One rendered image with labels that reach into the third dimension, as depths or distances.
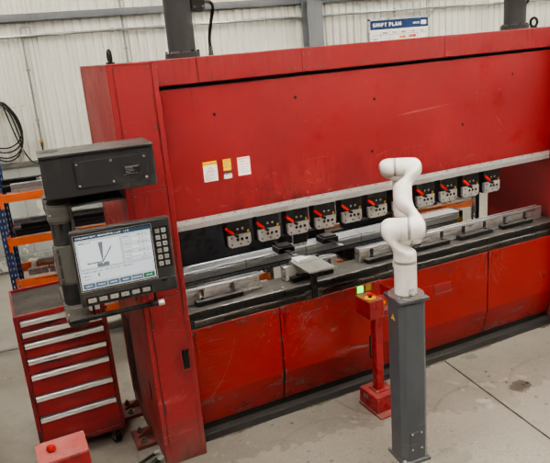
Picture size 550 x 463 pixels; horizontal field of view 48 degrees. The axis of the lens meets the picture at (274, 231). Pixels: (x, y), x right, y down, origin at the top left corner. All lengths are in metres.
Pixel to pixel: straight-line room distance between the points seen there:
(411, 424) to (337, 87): 2.02
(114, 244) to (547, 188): 3.48
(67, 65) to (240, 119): 4.25
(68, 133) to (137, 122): 4.45
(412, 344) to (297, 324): 0.87
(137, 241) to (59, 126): 4.84
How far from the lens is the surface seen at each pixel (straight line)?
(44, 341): 3.79
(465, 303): 4.75
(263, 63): 3.66
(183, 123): 3.51
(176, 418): 3.79
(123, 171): 2.87
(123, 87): 3.21
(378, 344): 4.05
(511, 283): 5.03
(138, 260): 2.95
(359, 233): 4.49
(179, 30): 3.58
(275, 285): 3.92
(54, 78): 7.61
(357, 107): 3.99
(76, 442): 2.85
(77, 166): 2.84
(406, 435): 3.69
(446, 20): 9.25
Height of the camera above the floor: 2.31
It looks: 16 degrees down
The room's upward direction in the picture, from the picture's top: 5 degrees counter-clockwise
